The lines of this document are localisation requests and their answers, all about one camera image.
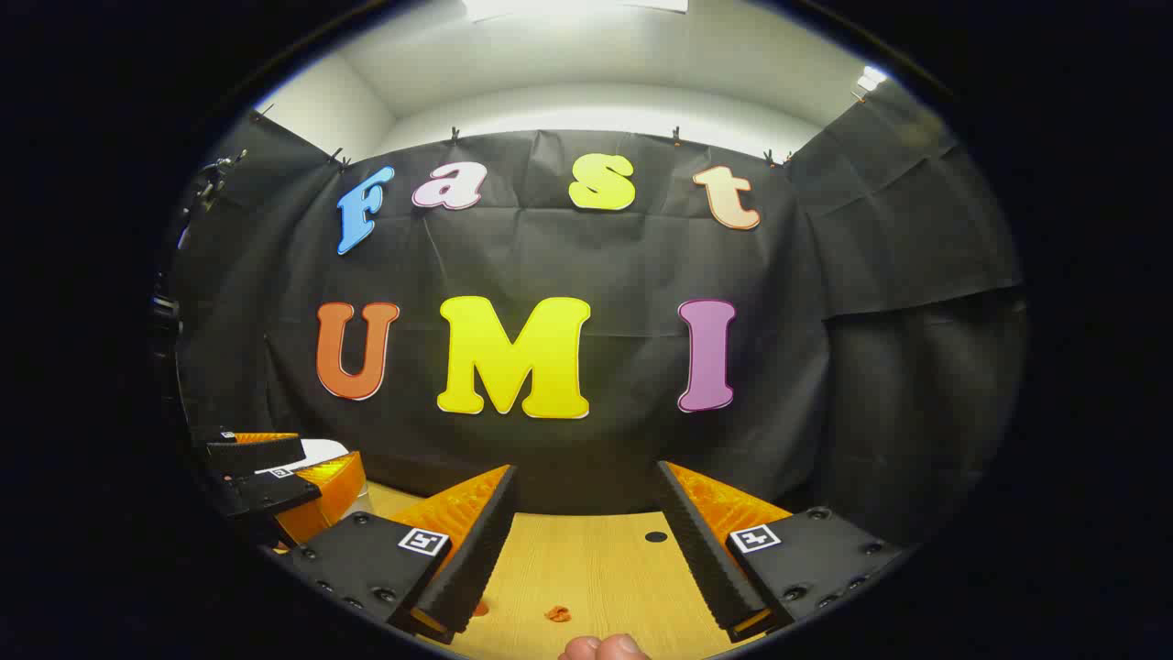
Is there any white desktop garbage bin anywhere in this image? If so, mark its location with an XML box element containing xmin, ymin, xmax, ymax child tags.
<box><xmin>291</xmin><ymin>438</ymin><xmax>375</xmax><ymax>516</ymax></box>

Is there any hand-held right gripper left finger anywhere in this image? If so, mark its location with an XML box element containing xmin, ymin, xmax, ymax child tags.
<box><xmin>280</xmin><ymin>463</ymin><xmax>520</xmax><ymax>644</ymax></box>

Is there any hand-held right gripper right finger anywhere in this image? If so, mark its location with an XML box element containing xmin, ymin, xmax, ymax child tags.
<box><xmin>655</xmin><ymin>460</ymin><xmax>908</xmax><ymax>643</ymax></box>

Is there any wooden desktop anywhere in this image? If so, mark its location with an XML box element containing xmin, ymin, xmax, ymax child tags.
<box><xmin>362</xmin><ymin>478</ymin><xmax>762</xmax><ymax>660</ymax></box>

